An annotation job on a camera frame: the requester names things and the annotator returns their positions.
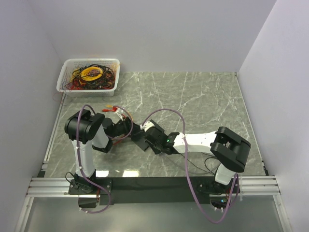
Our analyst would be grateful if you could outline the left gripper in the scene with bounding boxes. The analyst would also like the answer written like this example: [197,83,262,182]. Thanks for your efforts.
[109,117,143,139]

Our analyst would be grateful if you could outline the black network switch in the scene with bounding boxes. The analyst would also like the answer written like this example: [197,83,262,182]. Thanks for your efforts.
[130,123,149,151]

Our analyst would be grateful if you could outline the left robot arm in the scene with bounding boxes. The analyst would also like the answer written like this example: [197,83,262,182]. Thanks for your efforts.
[64,109,140,194]

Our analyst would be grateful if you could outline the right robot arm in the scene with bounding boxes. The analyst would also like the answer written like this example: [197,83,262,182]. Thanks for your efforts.
[140,120,251,195]

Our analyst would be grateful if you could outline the white plastic basket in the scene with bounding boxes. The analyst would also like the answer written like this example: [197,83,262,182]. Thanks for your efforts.
[56,58,120,97]

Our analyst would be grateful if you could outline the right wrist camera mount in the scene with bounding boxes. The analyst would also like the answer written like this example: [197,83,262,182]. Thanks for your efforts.
[140,121,155,132]

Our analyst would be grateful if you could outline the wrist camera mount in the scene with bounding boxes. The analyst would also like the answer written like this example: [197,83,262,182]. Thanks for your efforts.
[113,107,126,121]
[140,121,155,132]

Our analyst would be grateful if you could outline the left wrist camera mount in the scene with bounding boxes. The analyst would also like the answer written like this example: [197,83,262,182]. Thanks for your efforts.
[113,107,126,121]

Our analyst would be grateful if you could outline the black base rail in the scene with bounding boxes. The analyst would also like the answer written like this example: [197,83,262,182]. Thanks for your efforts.
[68,176,233,205]

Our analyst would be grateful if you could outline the tangled cables in basket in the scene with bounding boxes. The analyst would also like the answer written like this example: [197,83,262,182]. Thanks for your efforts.
[63,63,120,90]

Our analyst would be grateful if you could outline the aluminium frame rail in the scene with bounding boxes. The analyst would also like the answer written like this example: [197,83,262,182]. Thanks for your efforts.
[15,153,282,232]

